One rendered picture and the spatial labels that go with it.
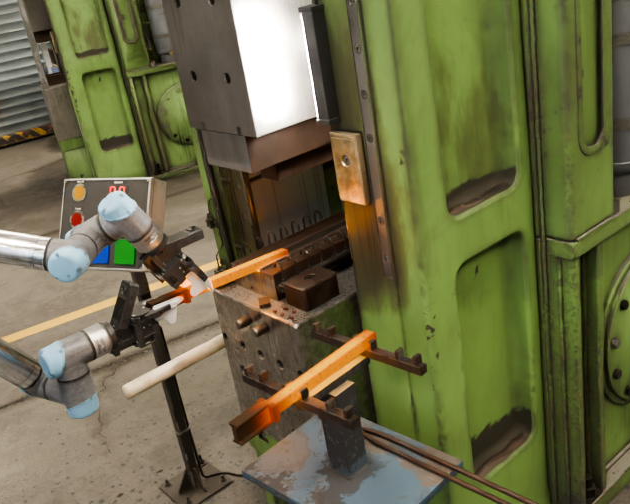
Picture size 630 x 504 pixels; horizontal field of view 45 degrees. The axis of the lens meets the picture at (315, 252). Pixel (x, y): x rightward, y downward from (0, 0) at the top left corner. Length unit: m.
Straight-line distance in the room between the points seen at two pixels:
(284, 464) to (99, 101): 5.25
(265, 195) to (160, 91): 4.50
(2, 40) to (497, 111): 8.17
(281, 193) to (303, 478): 0.91
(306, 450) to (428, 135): 0.77
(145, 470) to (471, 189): 1.78
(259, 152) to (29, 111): 7.98
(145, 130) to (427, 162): 5.14
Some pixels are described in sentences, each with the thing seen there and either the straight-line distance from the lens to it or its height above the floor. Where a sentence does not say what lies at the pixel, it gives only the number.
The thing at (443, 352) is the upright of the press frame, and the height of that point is 0.81.
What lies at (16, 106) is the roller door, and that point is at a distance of 9.77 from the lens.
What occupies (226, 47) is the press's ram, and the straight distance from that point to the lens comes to 1.84.
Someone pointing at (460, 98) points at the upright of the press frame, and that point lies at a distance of 1.88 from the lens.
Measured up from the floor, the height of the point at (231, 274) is 1.01.
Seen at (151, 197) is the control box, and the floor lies 1.14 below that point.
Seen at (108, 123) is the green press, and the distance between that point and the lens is 6.77.
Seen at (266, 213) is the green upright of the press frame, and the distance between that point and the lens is 2.28.
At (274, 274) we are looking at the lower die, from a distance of 2.00.
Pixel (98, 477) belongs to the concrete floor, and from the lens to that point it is 3.19.
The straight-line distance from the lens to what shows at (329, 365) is 1.58.
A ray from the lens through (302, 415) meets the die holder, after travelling 2.08.
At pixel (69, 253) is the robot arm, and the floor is 1.25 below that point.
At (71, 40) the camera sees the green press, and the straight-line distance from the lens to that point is 6.66.
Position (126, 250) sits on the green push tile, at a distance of 2.34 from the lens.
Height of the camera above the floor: 1.80
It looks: 23 degrees down
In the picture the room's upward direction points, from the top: 10 degrees counter-clockwise
